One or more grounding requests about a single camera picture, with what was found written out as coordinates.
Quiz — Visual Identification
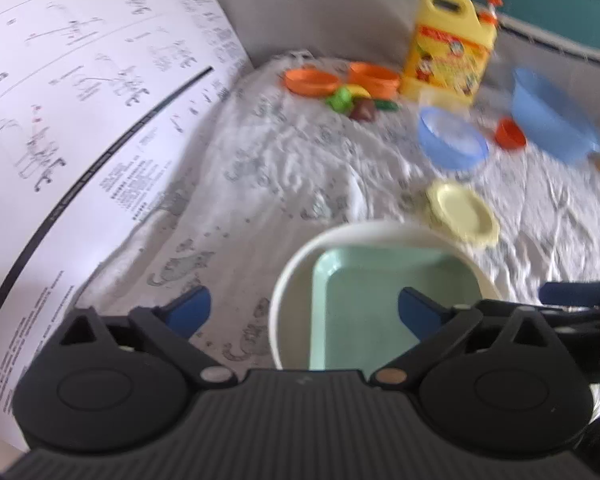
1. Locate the large blue basin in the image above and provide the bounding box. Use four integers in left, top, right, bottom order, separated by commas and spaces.
510, 66, 600, 163

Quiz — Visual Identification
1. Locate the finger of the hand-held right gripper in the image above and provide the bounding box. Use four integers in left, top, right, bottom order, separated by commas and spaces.
539, 280, 600, 386

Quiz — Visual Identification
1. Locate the orange plate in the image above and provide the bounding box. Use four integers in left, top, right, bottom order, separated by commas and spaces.
283, 66, 342, 97

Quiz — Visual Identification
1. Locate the yellow detergent bottle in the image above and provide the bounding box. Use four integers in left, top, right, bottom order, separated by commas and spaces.
399, 0, 503, 107

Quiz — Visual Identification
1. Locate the orange bowl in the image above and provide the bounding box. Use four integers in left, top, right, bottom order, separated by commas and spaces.
347, 61, 401, 100

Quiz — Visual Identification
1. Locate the square light green plate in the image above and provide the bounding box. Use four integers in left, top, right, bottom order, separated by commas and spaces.
307, 246, 483, 371

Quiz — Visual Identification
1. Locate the white printed cloth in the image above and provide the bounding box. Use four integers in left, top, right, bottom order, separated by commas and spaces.
77, 50, 600, 411

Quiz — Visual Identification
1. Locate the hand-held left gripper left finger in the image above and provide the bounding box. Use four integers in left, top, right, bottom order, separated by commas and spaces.
55, 285, 238, 388

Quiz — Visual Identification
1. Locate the white instruction sheet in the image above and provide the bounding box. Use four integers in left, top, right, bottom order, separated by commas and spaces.
0, 0, 255, 461

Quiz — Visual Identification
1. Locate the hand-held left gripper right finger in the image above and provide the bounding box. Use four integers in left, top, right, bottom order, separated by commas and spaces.
370, 287, 553, 388

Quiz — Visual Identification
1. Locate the white round bowl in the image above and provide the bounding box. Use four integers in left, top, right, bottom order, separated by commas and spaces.
269, 220, 503, 371

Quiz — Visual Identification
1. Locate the small pale yellow plate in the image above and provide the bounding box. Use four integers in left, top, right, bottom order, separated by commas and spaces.
426, 180, 501, 248

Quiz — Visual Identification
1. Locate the small orange cup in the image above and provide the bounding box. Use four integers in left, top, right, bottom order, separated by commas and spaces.
495, 117, 527, 151

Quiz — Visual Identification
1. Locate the clear blue-rimmed bowl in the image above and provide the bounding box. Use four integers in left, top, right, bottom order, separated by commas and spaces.
417, 87, 490, 171

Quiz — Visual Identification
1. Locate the green toy vegetable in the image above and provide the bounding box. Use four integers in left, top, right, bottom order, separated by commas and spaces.
326, 87, 356, 112

